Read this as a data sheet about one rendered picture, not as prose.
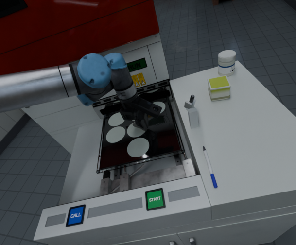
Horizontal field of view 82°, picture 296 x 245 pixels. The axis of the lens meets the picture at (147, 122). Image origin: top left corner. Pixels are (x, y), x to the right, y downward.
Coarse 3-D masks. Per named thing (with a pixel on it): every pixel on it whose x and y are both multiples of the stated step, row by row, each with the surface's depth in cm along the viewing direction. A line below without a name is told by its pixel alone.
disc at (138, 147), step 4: (132, 140) 77; (136, 140) 77; (140, 140) 76; (144, 140) 75; (132, 144) 76; (136, 144) 75; (140, 144) 75; (144, 144) 74; (148, 144) 73; (128, 148) 75; (132, 148) 74; (136, 148) 74; (140, 148) 73; (144, 148) 73; (148, 148) 72; (128, 152) 74; (132, 152) 73; (136, 152) 72; (140, 152) 72; (144, 152) 71; (132, 156) 72; (136, 156) 71
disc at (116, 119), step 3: (114, 114) 94; (117, 114) 93; (120, 114) 92; (111, 117) 93; (114, 117) 92; (117, 117) 91; (120, 117) 91; (123, 117) 90; (111, 120) 91; (114, 120) 90; (117, 120) 90; (120, 120) 89; (123, 120) 88; (111, 123) 89; (114, 123) 88; (117, 123) 88; (120, 123) 87
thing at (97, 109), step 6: (150, 90) 92; (156, 90) 92; (162, 90) 92; (144, 96) 94; (108, 102) 96; (114, 102) 95; (120, 102) 95; (96, 108) 97; (102, 108) 97; (102, 114) 100
